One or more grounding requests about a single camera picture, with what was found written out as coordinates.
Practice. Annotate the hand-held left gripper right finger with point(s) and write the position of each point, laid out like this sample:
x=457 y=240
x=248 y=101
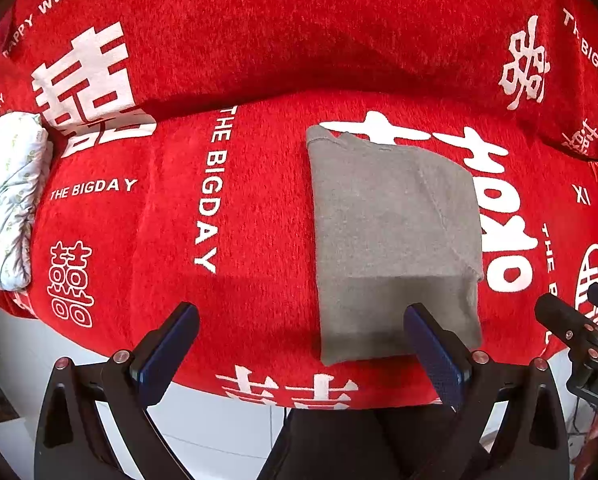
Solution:
x=436 y=350

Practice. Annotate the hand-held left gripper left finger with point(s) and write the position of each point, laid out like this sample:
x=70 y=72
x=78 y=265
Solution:
x=169 y=347

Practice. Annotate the grey sweater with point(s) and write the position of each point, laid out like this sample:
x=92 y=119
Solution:
x=389 y=235

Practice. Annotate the person's legs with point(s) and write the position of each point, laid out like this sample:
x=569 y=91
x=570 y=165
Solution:
x=369 y=445

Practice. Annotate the red printed blanket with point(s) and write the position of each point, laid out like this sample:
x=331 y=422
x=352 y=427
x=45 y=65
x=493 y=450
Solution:
x=259 y=210

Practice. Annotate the white patterned pillow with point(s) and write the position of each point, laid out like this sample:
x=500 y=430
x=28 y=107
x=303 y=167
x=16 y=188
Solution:
x=9 y=195

